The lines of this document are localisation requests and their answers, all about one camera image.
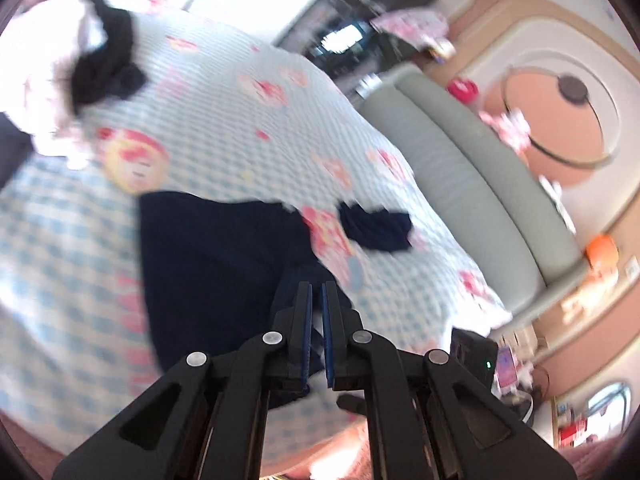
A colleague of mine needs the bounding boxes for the navy shorts white stripes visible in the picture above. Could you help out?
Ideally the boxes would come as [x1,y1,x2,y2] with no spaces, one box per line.
[138,190,352,411]

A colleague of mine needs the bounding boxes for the black clothes pile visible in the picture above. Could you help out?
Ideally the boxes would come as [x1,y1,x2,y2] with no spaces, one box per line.
[70,0,148,115]

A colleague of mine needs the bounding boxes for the white pink clothes pile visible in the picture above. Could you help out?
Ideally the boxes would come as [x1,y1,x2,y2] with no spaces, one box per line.
[1,0,106,170]

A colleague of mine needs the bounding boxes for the small folded navy garment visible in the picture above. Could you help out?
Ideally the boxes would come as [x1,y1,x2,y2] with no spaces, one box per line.
[337,202,413,252]

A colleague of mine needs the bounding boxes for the grey-green padded headboard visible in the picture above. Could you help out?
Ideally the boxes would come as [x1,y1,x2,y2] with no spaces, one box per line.
[357,64,588,334]

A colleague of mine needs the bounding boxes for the orange-headed plush doll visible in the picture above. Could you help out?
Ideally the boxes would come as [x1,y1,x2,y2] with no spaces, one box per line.
[561,234,620,325]

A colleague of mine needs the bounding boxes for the pink cat plush toy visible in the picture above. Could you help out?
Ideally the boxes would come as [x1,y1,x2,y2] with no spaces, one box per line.
[478,108,532,155]

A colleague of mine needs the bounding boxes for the blue checkered cartoon blanket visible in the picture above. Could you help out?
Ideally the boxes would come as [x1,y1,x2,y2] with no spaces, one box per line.
[1,21,511,453]

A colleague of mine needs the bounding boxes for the red round plush toy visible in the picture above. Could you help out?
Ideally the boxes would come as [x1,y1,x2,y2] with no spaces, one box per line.
[447,77,480,105]

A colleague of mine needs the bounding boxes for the yellow white small plush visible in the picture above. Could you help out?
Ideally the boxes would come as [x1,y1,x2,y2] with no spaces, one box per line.
[430,38,457,63]

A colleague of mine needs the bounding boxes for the pink patterned hanging garment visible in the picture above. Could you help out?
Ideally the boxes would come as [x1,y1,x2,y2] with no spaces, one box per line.
[371,8,449,50]

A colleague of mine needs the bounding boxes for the black tracking camera box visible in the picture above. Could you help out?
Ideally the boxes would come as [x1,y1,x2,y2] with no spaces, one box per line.
[450,327,498,389]

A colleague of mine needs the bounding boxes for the white charger with cable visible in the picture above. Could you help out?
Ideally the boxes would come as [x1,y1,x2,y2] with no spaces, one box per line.
[355,74,383,100]

